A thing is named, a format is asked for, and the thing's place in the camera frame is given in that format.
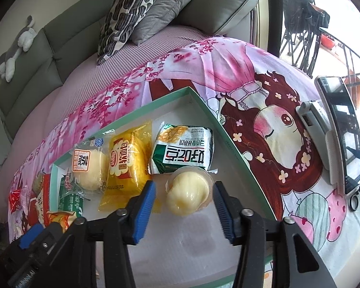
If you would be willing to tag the black folding chair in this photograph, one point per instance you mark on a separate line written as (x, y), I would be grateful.
(303, 21)

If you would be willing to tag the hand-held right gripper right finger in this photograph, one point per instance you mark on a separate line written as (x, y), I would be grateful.
(222, 213)

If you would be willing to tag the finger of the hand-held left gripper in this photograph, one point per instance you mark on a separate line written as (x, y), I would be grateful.
(30, 237)
(54, 231)

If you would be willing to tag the green white biscuit packet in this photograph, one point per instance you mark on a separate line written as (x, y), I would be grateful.
(183, 153)

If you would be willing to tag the red shiny candy packet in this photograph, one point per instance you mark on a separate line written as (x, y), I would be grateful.
(13, 199)

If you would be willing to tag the plain grey pillow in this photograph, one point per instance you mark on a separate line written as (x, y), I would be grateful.
(168, 12)

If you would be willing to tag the yellow bread packet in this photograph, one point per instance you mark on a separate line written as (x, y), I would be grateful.
(126, 168)

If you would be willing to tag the cream pudding cup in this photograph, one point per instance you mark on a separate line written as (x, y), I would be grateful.
(187, 190)

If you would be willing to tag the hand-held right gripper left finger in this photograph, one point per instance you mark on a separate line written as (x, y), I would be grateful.
(144, 210)

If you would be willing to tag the red patterned snack packet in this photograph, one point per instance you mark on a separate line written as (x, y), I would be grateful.
(32, 216)

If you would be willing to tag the red flower pot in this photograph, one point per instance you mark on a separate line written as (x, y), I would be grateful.
(328, 40)

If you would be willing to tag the green clear snack packet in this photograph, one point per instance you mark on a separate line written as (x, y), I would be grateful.
(69, 195)

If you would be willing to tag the dark window frame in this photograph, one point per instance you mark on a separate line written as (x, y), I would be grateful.
(273, 15)

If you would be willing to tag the clear steamed cake packet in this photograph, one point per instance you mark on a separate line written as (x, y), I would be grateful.
(88, 168)

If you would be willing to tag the smartphone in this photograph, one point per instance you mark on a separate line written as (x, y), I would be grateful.
(342, 126)

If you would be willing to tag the grey white plush toy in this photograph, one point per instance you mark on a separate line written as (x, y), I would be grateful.
(18, 45)

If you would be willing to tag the black white patterned pillow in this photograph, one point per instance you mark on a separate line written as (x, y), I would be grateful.
(126, 15)

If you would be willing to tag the printed cartoon blanket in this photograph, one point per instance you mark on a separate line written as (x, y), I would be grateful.
(258, 96)

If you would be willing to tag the black balcony railing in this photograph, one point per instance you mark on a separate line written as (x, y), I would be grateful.
(351, 57)

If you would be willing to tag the teal cardboard box tray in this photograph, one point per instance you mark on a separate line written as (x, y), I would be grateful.
(183, 246)

